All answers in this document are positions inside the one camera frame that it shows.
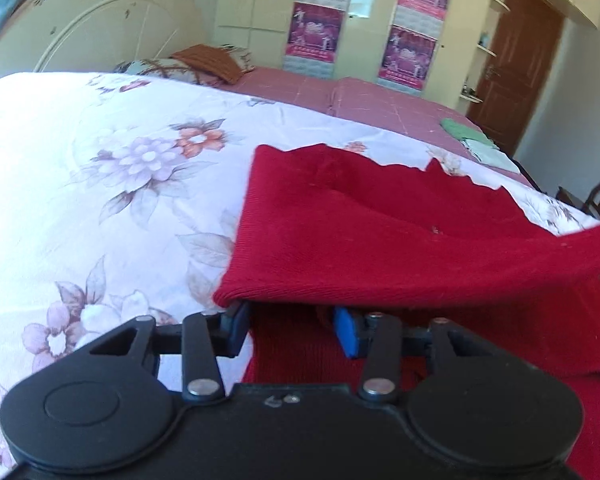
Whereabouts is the white floral bed sheet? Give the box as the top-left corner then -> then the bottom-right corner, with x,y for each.
0,72 -> 600,480

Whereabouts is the brown wooden door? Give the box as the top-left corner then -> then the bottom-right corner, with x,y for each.
466,0 -> 567,157

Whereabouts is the red knit garment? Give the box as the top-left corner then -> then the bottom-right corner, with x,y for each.
212,143 -> 600,480

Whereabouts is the pale folded cloth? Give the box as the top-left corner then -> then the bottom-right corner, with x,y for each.
461,136 -> 522,175

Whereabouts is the green folded cloth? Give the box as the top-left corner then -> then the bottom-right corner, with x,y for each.
439,117 -> 487,143

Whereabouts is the pink bedspread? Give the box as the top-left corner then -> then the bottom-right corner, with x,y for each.
219,64 -> 537,187

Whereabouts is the patterned pillow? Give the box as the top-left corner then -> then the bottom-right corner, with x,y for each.
114,44 -> 257,86

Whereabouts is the cream headboard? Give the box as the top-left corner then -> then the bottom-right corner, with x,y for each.
0,0 -> 212,89

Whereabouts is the cream wardrobe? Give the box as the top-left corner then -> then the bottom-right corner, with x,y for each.
212,0 -> 512,112

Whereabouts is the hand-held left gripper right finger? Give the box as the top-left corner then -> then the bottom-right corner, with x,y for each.
332,307 -> 487,404

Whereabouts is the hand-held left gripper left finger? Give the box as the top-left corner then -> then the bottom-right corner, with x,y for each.
87,304 -> 252,406

